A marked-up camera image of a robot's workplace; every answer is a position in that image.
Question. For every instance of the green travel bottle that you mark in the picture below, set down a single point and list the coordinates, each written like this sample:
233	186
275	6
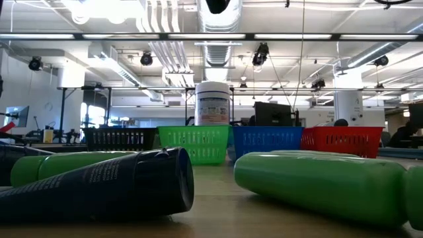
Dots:
324	188
66	165
314	153

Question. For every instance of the white wipes canister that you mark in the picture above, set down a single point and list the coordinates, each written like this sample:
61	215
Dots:
212	105

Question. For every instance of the green plastic basket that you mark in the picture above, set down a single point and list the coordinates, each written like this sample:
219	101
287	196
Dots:
193	143

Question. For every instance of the blue plastic basket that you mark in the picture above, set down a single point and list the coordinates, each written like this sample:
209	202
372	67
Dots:
267	139

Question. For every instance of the black computer monitor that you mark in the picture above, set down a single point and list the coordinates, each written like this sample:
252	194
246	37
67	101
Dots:
272	115

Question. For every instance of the black ceiling spotlight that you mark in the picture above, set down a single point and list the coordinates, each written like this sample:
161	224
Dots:
146	59
318	84
260	54
381	61
35	63

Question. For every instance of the black plastic basket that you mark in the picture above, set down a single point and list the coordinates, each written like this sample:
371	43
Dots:
119	139

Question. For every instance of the person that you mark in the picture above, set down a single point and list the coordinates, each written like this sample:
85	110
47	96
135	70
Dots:
401	135
341	123

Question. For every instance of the red plastic basket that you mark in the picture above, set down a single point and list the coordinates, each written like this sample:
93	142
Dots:
342	140

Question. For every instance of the white round pillar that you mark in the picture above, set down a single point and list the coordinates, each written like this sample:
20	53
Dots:
348	102

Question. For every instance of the yellow box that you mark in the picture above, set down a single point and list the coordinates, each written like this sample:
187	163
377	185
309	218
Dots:
48	136

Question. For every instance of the dark workbench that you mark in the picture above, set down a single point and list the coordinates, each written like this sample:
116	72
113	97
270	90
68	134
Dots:
49	147

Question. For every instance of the blue table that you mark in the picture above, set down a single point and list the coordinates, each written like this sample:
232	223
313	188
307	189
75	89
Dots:
401	153

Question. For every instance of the red bar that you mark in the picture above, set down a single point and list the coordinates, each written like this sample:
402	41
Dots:
7	127

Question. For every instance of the dark computer monitor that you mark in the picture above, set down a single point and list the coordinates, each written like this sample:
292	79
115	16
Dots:
416	115

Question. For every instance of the black overhead camera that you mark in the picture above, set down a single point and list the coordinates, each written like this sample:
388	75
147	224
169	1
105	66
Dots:
217	5

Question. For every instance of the black station frame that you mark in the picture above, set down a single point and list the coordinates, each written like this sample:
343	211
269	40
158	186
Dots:
62	109

